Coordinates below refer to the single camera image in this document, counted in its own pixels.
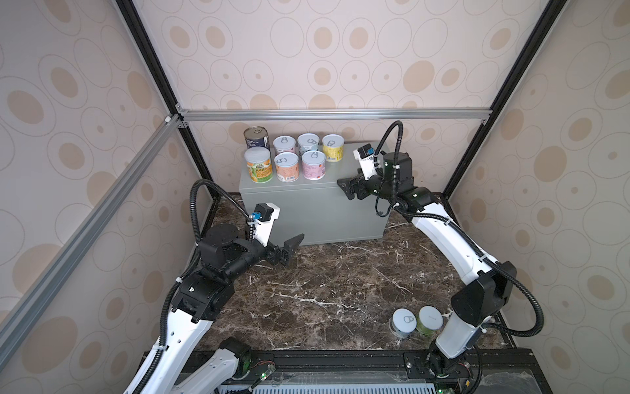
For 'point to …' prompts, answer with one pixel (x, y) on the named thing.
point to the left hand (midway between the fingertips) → (294, 226)
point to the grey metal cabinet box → (317, 210)
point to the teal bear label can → (403, 322)
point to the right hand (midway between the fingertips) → (350, 174)
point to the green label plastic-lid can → (429, 320)
